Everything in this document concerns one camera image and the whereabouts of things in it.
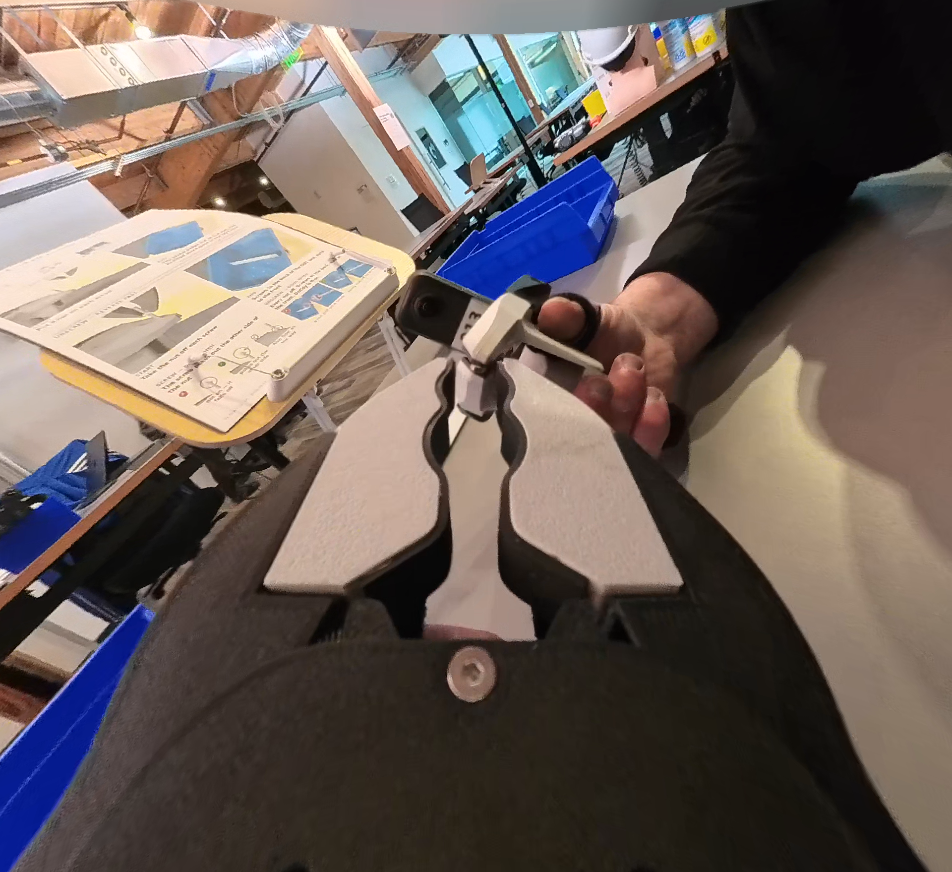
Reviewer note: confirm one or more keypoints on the silver ventilation duct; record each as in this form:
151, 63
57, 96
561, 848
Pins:
111, 76

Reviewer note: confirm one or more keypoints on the blue plastic bin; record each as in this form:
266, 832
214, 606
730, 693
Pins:
535, 232
52, 738

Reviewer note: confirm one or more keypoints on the white hard hat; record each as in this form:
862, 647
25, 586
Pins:
606, 46

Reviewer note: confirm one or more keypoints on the yellow box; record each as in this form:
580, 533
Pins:
593, 103

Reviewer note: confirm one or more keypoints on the grey desk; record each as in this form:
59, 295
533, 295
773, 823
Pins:
818, 515

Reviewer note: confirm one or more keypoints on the cardboard box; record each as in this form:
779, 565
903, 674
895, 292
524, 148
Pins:
632, 87

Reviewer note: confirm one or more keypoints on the black tripod stand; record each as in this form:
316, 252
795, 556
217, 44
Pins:
506, 111

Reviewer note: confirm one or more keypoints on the person's right forearm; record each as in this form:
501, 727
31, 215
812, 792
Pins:
744, 217

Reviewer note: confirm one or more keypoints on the person's right hand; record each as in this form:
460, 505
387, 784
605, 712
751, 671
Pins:
654, 336

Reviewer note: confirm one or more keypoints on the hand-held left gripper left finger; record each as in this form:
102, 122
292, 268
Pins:
364, 500

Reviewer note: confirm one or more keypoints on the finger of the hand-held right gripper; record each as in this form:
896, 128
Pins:
472, 396
494, 325

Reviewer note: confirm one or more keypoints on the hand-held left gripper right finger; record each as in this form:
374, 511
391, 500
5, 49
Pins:
587, 507

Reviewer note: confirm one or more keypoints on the blue storage crate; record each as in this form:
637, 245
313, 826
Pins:
44, 515

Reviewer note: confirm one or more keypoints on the instruction sheet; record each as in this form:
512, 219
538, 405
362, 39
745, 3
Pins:
186, 306

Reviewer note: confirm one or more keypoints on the wooden work table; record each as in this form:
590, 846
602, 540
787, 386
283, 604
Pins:
639, 109

